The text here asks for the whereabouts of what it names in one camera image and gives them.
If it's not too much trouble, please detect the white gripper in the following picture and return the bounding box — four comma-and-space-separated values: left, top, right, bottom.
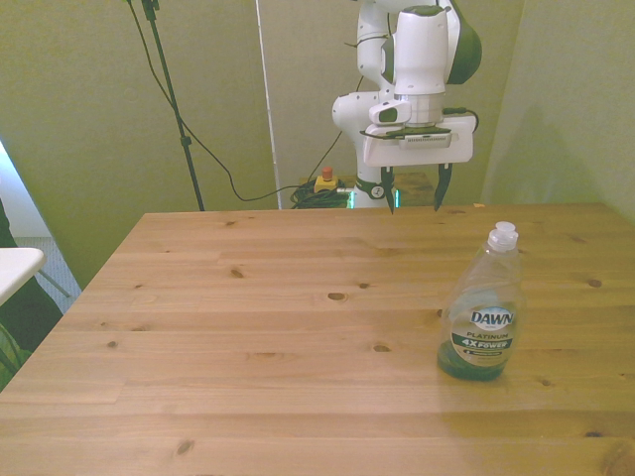
360, 112, 474, 215

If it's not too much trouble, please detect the clear dish soap bottle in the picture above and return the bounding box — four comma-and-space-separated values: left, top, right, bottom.
436, 220, 523, 383

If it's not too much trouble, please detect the yellow emergency stop button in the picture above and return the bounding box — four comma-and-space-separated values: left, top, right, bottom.
314, 167, 340, 194

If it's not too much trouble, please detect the white vertical pole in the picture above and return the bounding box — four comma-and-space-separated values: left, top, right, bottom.
254, 0, 284, 210

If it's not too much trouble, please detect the black tripod stand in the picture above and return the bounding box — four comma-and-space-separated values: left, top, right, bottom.
118, 0, 206, 212

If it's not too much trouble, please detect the white folding table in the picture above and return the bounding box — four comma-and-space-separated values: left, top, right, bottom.
0, 247, 47, 307

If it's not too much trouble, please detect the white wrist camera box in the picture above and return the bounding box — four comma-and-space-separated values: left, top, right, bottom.
367, 99, 412, 126

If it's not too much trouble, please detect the coiled black cable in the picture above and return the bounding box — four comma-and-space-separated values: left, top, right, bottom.
289, 180, 354, 210

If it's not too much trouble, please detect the thin black hanging cable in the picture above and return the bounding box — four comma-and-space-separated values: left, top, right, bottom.
126, 0, 345, 203

